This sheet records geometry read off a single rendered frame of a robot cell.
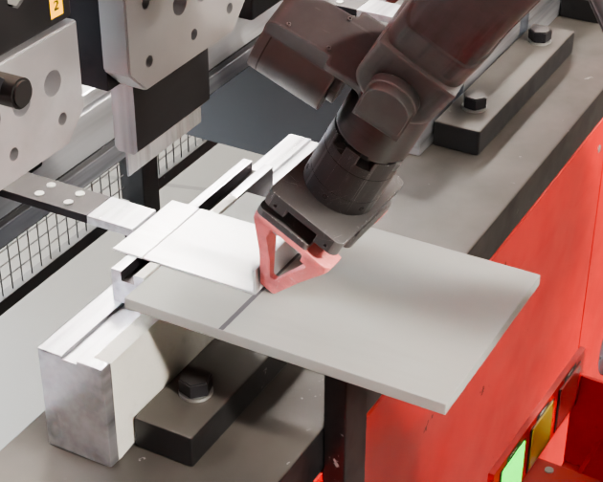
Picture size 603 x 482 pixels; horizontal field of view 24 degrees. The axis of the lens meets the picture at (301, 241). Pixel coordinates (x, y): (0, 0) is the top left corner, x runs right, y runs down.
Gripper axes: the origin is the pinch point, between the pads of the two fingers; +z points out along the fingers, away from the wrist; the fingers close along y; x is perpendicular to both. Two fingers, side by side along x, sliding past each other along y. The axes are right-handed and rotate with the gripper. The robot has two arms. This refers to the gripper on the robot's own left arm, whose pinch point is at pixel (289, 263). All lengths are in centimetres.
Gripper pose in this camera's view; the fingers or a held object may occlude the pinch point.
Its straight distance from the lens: 106.4
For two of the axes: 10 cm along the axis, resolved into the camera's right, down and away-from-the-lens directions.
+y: -4.9, 4.7, -7.3
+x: 7.7, 6.2, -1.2
